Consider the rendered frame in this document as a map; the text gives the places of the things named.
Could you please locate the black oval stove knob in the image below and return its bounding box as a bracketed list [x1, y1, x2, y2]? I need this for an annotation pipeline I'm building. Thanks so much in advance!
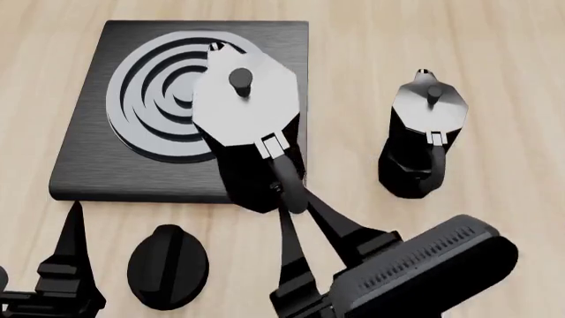
[126, 223, 211, 302]

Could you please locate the small silver black moka pot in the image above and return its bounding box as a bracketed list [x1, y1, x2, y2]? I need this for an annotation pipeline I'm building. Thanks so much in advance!
[378, 68, 470, 201]

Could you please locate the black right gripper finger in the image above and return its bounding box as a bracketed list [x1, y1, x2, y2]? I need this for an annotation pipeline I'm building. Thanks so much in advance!
[304, 190, 404, 267]
[269, 207, 326, 299]

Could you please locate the large silver black moka pot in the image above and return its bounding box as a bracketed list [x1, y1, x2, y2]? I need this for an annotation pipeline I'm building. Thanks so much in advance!
[192, 42, 310, 215]

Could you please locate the silver spiral burner coil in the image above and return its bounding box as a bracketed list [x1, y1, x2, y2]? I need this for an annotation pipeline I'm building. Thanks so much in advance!
[105, 29, 266, 164]

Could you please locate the black electric stove plate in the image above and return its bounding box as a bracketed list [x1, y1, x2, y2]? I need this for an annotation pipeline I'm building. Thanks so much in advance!
[48, 19, 310, 204]

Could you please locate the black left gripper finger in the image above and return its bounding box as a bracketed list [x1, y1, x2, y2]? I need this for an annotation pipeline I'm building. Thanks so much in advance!
[36, 201, 107, 299]

